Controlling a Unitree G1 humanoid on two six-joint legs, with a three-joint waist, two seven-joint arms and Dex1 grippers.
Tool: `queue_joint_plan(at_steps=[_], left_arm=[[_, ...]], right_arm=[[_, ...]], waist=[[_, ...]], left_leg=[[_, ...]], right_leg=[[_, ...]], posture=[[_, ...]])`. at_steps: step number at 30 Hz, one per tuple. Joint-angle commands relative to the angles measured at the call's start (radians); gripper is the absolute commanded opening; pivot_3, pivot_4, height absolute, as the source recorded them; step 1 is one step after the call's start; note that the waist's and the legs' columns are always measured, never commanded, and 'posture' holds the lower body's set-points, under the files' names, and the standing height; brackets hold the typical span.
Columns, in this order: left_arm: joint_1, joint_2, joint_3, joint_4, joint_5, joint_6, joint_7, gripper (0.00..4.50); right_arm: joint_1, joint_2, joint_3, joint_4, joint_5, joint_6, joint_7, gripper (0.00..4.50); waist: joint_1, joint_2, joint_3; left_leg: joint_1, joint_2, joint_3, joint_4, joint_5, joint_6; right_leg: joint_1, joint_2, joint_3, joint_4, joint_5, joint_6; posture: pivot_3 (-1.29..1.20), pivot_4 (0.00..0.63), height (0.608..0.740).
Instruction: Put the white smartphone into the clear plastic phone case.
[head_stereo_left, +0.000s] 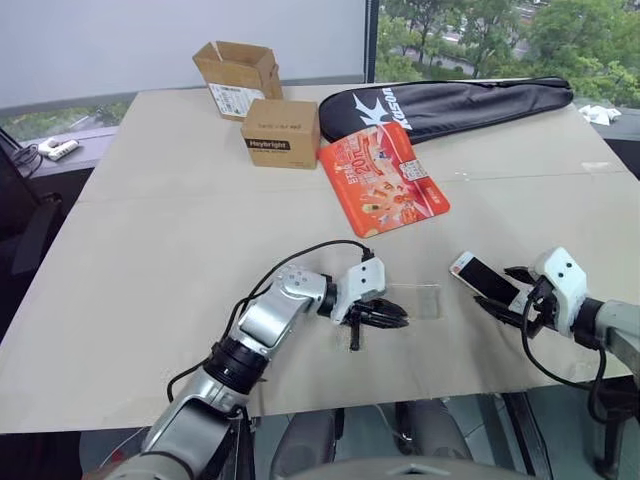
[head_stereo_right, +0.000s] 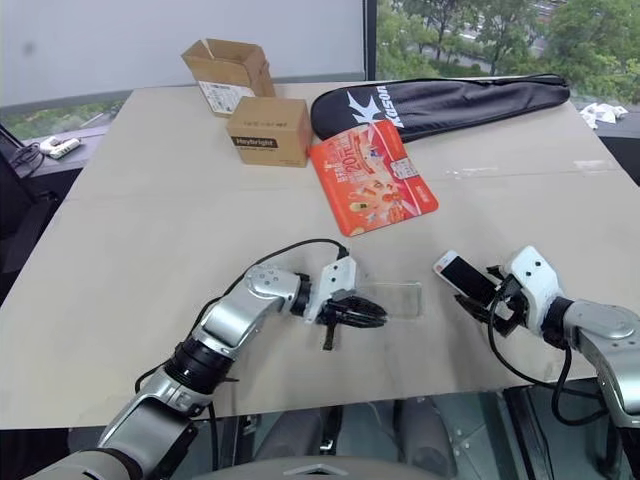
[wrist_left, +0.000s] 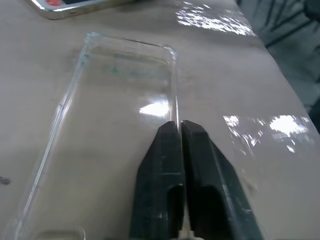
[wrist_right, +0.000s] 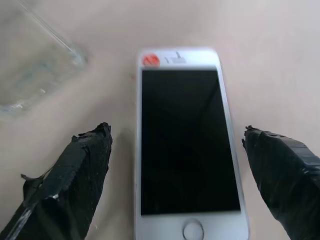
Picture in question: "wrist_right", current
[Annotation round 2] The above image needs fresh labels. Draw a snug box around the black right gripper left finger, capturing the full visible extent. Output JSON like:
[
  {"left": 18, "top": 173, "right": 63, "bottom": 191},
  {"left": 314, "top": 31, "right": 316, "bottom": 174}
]
[{"left": 0, "top": 122, "right": 112, "bottom": 240}]

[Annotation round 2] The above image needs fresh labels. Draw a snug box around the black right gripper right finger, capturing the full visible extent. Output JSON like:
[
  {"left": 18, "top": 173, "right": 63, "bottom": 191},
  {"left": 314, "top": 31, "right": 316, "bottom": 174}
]
[{"left": 241, "top": 125, "right": 320, "bottom": 240}]

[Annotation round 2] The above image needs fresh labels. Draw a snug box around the white smartphone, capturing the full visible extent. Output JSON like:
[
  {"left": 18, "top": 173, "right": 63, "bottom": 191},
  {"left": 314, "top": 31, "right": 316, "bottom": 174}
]
[{"left": 134, "top": 46, "right": 251, "bottom": 240}]

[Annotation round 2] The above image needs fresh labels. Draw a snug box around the clear plastic container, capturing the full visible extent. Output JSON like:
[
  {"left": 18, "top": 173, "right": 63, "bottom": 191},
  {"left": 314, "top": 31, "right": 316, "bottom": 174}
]
[{"left": 0, "top": 0, "right": 89, "bottom": 118}]

